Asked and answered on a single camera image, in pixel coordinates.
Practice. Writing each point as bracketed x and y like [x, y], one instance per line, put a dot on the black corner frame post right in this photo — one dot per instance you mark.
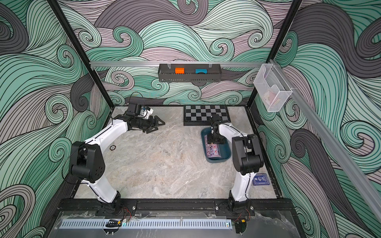
[282, 14]

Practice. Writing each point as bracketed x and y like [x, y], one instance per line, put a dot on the aluminium rail back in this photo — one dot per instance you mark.
[135, 63]

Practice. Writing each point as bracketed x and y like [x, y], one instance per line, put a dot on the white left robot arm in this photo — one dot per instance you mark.
[86, 157]

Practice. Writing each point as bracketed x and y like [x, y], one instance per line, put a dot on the black and grey chessboard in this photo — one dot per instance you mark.
[200, 115]

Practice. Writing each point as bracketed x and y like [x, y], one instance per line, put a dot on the black wall-mounted tray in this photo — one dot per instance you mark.
[167, 74]

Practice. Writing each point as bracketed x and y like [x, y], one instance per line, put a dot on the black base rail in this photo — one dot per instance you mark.
[139, 207]

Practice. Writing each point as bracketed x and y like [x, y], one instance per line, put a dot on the black corner frame post left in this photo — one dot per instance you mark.
[54, 5]

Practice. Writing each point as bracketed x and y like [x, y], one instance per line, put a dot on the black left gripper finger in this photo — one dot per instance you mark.
[149, 128]
[155, 120]

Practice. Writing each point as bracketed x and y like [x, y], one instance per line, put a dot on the teal block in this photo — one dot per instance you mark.
[201, 71]

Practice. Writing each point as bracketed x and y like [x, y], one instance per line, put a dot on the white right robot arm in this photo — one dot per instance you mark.
[246, 155]

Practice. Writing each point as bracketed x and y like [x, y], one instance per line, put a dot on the black corner frame post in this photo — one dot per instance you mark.
[282, 14]
[54, 5]

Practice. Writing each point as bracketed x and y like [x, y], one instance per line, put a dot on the orange block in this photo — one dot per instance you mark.
[179, 70]

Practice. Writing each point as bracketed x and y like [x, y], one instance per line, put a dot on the aluminium rail right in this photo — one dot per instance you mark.
[364, 186]

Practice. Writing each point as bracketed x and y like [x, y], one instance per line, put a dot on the aluminium rail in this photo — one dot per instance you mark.
[364, 186]
[135, 63]

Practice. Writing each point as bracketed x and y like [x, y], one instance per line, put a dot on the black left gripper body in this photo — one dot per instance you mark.
[143, 123]

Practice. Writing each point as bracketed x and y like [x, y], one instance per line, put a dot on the sticker sheet stack in box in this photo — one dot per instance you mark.
[212, 151]

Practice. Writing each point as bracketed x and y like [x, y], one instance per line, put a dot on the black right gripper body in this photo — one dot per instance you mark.
[217, 139]

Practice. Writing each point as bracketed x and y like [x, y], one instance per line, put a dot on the blue card deck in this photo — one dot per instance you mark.
[261, 179]

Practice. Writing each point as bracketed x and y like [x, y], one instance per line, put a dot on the clear plastic wall holder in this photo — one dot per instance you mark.
[272, 87]

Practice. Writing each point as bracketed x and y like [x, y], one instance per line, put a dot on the white perforated cable duct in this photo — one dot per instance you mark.
[219, 224]

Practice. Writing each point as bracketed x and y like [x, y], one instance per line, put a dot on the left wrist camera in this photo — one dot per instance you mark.
[145, 112]

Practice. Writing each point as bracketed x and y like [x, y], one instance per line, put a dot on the teal plastic storage box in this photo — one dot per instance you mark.
[224, 148]

